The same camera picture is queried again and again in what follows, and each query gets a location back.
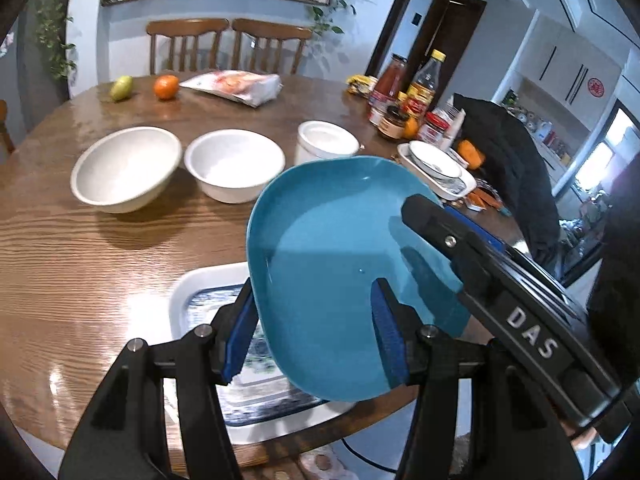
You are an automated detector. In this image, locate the medium white bowl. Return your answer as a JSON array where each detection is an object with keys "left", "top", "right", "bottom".
[{"left": 184, "top": 129, "right": 286, "bottom": 205}]

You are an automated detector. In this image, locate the beige plush stool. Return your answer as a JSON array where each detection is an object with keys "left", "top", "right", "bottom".
[{"left": 280, "top": 447, "right": 396, "bottom": 480}]

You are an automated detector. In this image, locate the red-lidded sauce jar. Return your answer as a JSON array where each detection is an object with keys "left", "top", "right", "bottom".
[{"left": 416, "top": 111, "right": 453, "bottom": 148}]

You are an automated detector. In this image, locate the small straight-sided white bowl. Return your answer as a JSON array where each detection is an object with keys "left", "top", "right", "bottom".
[{"left": 295, "top": 120, "right": 361, "bottom": 167}]

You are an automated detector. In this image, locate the teal plate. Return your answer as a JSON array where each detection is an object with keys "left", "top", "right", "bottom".
[{"left": 246, "top": 156, "right": 473, "bottom": 403}]

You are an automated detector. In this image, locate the rectangular patterned white dish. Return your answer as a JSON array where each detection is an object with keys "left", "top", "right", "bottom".
[{"left": 396, "top": 141, "right": 478, "bottom": 199}]

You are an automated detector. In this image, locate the orange snack packet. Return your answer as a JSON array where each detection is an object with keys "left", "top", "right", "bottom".
[{"left": 465, "top": 187, "right": 513, "bottom": 218}]

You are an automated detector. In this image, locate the black-lidded sauce jar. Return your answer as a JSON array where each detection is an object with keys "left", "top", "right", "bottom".
[{"left": 376, "top": 106, "right": 411, "bottom": 141}]

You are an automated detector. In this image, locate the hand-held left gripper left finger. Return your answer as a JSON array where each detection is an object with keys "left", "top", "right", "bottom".
[{"left": 57, "top": 277, "right": 261, "bottom": 480}]

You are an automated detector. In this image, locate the dark wooden door frame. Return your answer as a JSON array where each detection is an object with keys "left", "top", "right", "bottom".
[{"left": 367, "top": 0, "right": 421, "bottom": 78}]

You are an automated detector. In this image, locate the person's right hand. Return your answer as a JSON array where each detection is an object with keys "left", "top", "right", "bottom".
[{"left": 562, "top": 417, "right": 601, "bottom": 453}]

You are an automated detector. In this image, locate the orange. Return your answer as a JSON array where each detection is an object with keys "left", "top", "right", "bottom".
[{"left": 153, "top": 74, "right": 180, "bottom": 101}]

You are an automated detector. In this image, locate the bright orange object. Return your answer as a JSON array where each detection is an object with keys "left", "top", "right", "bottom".
[{"left": 457, "top": 140, "right": 486, "bottom": 170}]

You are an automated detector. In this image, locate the white wall cabinet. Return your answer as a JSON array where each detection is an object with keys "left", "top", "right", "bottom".
[{"left": 510, "top": 10, "right": 626, "bottom": 121}]

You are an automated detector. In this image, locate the yellow snack packet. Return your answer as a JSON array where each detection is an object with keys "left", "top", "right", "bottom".
[{"left": 346, "top": 74, "right": 379, "bottom": 97}]

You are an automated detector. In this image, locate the black cable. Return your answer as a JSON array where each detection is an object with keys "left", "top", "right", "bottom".
[{"left": 342, "top": 437, "right": 401, "bottom": 473}]

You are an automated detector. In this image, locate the wooden chair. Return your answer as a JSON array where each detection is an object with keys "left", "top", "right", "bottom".
[
  {"left": 0, "top": 100, "right": 16, "bottom": 156},
  {"left": 146, "top": 18, "right": 230, "bottom": 75},
  {"left": 231, "top": 18, "right": 313, "bottom": 75}
]

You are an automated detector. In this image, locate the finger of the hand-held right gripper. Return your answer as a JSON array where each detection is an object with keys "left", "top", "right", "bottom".
[
  {"left": 442, "top": 204, "right": 531, "bottom": 261},
  {"left": 401, "top": 194, "right": 506, "bottom": 301}
]

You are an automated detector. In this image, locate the clear plastic packaging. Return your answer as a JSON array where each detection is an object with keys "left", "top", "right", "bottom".
[{"left": 440, "top": 102, "right": 468, "bottom": 153}]

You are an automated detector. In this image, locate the window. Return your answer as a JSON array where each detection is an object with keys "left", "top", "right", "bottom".
[{"left": 572, "top": 102, "right": 638, "bottom": 196}]

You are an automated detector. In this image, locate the round white black-rimmed plate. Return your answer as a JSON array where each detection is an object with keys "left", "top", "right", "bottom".
[{"left": 407, "top": 140, "right": 463, "bottom": 181}]

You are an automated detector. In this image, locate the dark wooden door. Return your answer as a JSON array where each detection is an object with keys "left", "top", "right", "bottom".
[{"left": 405, "top": 0, "right": 488, "bottom": 86}]

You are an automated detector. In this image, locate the large patterned square plate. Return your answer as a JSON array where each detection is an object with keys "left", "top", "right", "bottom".
[{"left": 169, "top": 262, "right": 353, "bottom": 446}]

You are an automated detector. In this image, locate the yellow-capped brown bottle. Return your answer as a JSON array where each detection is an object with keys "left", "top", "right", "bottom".
[{"left": 406, "top": 49, "right": 447, "bottom": 126}]

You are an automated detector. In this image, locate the plastic food bag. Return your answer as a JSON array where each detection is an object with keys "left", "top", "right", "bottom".
[{"left": 179, "top": 70, "right": 282, "bottom": 108}]

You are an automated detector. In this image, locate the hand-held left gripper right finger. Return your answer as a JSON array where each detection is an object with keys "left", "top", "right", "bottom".
[{"left": 370, "top": 277, "right": 586, "bottom": 480}]

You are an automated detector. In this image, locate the red sauce bottle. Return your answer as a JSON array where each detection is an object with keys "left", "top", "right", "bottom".
[{"left": 369, "top": 53, "right": 408, "bottom": 126}]

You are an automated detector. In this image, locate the large white bowl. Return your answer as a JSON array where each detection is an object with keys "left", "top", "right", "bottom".
[{"left": 70, "top": 126, "right": 182, "bottom": 214}]

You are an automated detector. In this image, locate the green pear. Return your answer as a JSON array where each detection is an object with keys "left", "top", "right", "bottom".
[{"left": 110, "top": 75, "right": 135, "bottom": 103}]

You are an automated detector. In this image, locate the black jacket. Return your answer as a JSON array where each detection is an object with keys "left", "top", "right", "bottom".
[{"left": 452, "top": 92, "right": 561, "bottom": 281}]

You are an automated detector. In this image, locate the row of small counter jars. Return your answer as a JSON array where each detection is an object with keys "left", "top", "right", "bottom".
[{"left": 500, "top": 89, "right": 573, "bottom": 163}]

